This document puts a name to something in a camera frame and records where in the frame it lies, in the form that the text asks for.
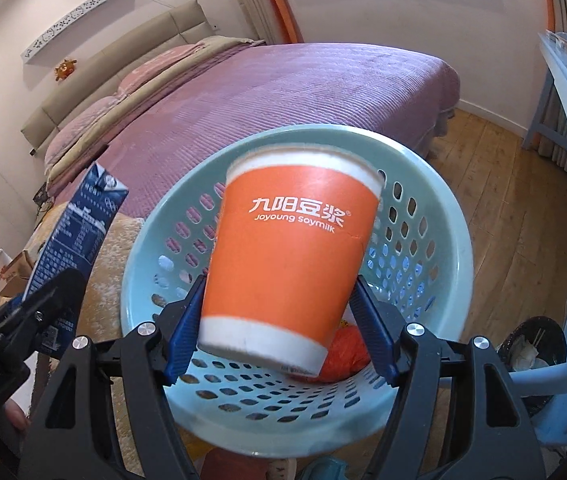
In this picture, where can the brown cardboard box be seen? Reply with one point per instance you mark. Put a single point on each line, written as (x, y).
(15, 275)

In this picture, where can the black trash bin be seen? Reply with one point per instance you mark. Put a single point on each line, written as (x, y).
(538, 342)

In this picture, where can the pink pillow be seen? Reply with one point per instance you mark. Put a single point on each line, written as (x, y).
(154, 67)
(71, 133)

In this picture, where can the bed with purple cover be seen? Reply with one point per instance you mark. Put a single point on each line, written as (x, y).
(405, 95)

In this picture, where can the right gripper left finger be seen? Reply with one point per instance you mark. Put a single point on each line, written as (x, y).
(149, 358)

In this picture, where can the light green plastic basket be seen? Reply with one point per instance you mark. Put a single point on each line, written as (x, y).
(419, 260)

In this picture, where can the yellow bear plush blanket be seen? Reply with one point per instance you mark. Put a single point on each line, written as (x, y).
(100, 320)

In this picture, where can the orange soymilk paper cup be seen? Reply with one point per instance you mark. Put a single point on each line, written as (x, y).
(293, 229)

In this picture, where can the teal packet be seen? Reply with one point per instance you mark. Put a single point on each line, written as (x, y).
(325, 468)

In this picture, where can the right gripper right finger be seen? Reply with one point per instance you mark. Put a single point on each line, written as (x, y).
(488, 434)

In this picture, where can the right pink pillow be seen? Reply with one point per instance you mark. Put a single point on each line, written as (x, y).
(154, 67)

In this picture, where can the beige orange curtain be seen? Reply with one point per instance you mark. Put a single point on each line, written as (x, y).
(272, 21)

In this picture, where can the left pink pillow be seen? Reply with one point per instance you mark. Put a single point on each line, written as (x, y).
(71, 133)

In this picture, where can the person's left hand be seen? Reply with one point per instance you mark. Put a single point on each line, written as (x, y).
(15, 415)

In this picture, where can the blue white milk carton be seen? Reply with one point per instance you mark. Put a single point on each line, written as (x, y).
(68, 257)

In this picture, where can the orange plush toy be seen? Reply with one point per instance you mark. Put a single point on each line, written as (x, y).
(65, 69)

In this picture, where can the white decorative wall shelf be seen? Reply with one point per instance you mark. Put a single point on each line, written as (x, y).
(59, 26)

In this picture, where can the beige folded blanket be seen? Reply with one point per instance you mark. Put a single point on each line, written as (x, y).
(131, 107)

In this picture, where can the beige padded headboard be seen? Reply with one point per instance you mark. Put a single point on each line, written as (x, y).
(100, 74)

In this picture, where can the pink packet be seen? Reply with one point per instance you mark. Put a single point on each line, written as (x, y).
(220, 464)

